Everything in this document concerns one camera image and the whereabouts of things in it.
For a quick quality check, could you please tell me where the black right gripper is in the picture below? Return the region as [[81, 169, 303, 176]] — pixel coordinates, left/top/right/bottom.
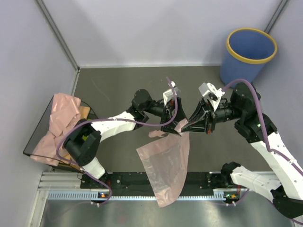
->
[[179, 97, 243, 134]]

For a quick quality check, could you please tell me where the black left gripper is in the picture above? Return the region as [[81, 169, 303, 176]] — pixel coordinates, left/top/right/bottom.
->
[[143, 96, 187, 136]]

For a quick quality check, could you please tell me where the pink plastic trash bag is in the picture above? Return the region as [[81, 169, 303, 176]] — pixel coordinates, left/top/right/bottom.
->
[[30, 93, 81, 166], [137, 119, 190, 208]]

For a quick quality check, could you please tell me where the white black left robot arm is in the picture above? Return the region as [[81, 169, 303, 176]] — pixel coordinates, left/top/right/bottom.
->
[[63, 88, 186, 188]]

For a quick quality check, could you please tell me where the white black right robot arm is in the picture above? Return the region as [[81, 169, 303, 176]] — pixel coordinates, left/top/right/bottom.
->
[[181, 79, 303, 220]]

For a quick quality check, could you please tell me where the blue trash bin yellow rim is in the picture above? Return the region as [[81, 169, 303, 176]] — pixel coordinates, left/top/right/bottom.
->
[[220, 27, 278, 85]]

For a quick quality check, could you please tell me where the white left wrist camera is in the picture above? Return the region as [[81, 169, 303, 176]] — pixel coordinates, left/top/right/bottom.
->
[[163, 81, 180, 106]]

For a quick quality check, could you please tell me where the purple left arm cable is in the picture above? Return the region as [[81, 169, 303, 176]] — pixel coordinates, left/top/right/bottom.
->
[[55, 76, 178, 205]]

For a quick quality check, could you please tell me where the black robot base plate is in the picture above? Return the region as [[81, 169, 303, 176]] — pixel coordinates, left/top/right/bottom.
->
[[80, 171, 240, 196]]

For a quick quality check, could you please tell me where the black wire frame shelf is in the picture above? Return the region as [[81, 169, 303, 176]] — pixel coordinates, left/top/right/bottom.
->
[[23, 97, 97, 170]]

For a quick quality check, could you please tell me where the aluminium frame rail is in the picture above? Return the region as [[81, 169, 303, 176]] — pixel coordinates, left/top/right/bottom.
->
[[28, 171, 299, 227]]

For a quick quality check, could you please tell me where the grey slotted cable duct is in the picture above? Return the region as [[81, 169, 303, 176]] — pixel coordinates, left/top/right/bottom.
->
[[47, 191, 99, 200]]

